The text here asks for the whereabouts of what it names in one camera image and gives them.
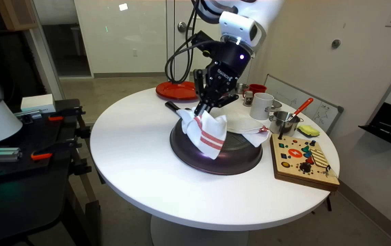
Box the black robot mounting bench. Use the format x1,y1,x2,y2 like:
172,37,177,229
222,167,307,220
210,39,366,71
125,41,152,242
0,100,102,246

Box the yellow green sponge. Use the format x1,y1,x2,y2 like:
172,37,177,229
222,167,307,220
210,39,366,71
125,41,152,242
299,125,321,138

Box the metal pot with red spatula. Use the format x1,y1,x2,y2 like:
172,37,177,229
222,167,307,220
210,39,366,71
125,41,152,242
271,97,314,137

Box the white cloth with red stripes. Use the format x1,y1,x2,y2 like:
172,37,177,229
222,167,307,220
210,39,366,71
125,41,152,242
177,103,271,160

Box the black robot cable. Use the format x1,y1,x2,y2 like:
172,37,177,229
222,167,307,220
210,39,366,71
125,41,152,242
165,0,221,85

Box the red cup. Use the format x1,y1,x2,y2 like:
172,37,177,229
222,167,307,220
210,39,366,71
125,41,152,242
249,84,267,95

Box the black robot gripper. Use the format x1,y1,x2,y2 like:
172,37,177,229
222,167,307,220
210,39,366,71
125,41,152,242
195,41,252,116

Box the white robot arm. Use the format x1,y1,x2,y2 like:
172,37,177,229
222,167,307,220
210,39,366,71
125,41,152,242
192,0,284,116

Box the round white table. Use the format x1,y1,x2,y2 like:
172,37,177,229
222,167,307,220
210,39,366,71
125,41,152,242
91,89,330,246

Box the wooden toy board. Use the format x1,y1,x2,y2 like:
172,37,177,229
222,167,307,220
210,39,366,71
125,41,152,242
270,134,340,192

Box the black orange clamp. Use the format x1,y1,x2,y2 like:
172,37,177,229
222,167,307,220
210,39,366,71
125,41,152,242
14,108,85,122
31,138,80,162

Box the white box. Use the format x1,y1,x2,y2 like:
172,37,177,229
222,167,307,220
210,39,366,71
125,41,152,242
21,95,57,114

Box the red plate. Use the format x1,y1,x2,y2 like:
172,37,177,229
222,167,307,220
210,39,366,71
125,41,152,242
157,81,198,101

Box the purple frying pan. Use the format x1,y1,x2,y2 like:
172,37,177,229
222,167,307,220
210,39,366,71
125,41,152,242
170,119,263,175

